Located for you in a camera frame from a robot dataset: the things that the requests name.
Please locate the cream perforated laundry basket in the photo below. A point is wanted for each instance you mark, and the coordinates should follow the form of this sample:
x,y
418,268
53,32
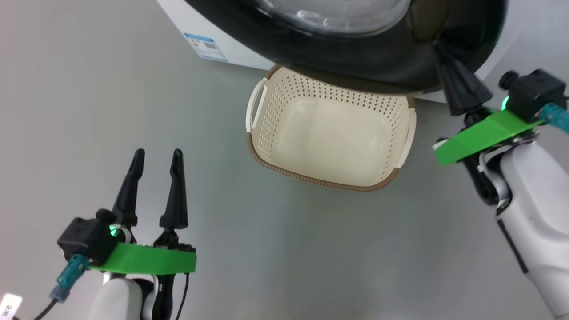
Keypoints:
x,y
338,142

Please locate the teal right camera connector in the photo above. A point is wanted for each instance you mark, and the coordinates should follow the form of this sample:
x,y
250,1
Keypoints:
x,y
555,116

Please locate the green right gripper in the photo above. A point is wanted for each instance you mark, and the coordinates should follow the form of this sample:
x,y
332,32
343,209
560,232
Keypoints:
x,y
484,138

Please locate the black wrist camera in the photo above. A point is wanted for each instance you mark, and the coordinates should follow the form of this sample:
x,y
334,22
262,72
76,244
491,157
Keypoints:
x,y
84,238
533,91

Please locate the black round washer door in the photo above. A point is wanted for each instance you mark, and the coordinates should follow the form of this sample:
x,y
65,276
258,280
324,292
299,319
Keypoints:
x,y
355,62

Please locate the teal left camera connector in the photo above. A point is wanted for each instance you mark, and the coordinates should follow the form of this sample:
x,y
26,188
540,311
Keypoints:
x,y
71,275

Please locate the white front-load washing machine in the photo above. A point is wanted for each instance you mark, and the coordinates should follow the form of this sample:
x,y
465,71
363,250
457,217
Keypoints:
x,y
178,18

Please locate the teal camera connector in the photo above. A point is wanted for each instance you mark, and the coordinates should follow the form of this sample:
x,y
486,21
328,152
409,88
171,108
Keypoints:
x,y
71,275
555,116

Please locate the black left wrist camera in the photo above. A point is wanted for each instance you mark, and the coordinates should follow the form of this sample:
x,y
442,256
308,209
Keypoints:
x,y
84,238

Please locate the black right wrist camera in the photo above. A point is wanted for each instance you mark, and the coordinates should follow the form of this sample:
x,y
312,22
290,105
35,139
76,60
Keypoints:
x,y
533,91

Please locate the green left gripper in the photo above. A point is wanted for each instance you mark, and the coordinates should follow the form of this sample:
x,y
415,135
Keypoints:
x,y
146,260

